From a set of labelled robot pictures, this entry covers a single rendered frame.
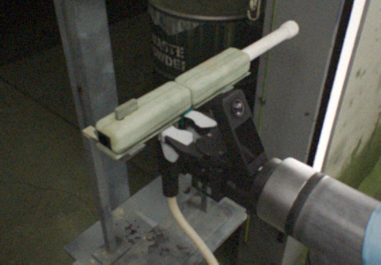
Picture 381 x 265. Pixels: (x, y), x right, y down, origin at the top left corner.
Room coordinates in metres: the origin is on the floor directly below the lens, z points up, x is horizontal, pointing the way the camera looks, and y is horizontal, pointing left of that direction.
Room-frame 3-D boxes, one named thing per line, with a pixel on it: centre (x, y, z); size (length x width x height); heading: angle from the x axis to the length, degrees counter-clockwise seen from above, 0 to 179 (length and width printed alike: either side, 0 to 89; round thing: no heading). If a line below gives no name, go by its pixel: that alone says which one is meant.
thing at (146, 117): (0.61, -0.05, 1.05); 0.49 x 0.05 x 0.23; 139
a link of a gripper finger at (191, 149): (0.45, 0.00, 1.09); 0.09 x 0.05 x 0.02; 57
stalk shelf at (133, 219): (0.54, 0.06, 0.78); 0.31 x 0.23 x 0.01; 139
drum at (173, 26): (1.72, -0.10, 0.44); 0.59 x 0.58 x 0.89; 29
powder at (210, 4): (1.73, -0.10, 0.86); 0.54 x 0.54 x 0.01
